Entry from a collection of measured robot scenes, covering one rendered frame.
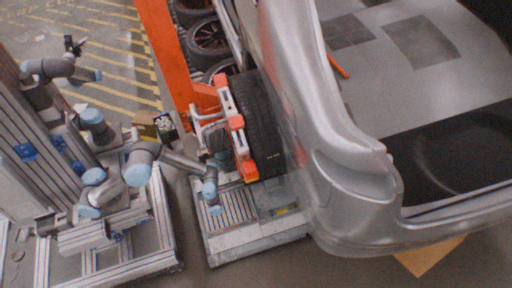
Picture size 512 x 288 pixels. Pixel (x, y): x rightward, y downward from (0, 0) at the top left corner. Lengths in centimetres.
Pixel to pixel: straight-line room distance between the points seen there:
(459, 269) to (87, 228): 230
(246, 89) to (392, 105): 84
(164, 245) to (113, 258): 36
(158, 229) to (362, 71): 172
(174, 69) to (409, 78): 142
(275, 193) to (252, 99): 94
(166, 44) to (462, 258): 231
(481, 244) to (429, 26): 147
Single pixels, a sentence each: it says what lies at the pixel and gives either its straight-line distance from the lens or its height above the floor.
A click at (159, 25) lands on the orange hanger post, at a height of 142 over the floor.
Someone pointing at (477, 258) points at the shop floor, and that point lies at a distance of 311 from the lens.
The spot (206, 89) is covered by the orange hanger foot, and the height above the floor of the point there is 80.
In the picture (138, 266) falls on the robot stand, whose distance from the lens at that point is 291.
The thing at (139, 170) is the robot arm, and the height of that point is 127.
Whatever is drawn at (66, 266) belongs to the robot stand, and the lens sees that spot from 317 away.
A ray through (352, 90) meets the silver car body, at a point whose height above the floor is 101.
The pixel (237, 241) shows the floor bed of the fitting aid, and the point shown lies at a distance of 296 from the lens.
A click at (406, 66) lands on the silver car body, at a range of 261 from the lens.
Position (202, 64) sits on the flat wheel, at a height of 39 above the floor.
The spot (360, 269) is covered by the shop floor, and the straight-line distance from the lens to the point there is 292.
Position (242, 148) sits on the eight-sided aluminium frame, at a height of 98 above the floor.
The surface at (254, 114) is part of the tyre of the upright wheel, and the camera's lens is 219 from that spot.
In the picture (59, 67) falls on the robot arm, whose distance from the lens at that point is 246.
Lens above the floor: 268
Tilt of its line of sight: 49 degrees down
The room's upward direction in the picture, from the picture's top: 12 degrees counter-clockwise
